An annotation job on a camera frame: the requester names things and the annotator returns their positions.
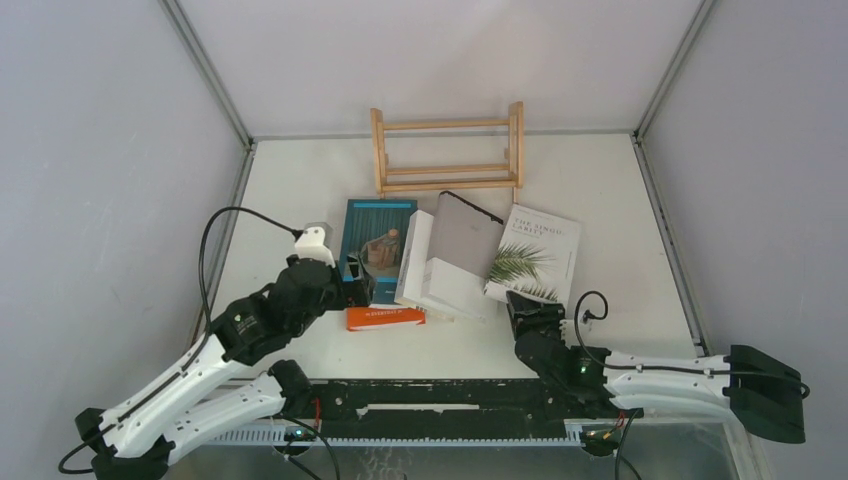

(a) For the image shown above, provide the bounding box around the grey notebook with elastic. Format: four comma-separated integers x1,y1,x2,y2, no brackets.
427,191,504,278

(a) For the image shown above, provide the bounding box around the teal Humor book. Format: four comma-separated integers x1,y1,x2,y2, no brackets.
339,199,418,308

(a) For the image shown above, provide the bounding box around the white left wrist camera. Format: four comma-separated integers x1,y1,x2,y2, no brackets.
294,222,336,267

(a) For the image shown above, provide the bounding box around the white small book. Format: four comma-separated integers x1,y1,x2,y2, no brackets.
422,258,500,322

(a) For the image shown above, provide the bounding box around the wooden book rack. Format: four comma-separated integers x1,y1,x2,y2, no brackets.
370,101,525,201

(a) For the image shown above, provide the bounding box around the orange book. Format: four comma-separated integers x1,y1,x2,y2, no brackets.
346,307,426,332

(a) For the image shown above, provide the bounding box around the white Singularity palm book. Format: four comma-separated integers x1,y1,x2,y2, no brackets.
483,204,582,305

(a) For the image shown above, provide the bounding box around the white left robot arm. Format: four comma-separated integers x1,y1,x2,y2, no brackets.
75,255,376,479

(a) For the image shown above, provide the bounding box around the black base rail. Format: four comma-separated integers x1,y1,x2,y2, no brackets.
291,379,630,442

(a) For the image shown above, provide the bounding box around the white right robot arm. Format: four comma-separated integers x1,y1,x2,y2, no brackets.
506,290,810,444

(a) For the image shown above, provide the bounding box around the white thick book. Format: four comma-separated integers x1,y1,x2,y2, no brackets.
395,210,458,322

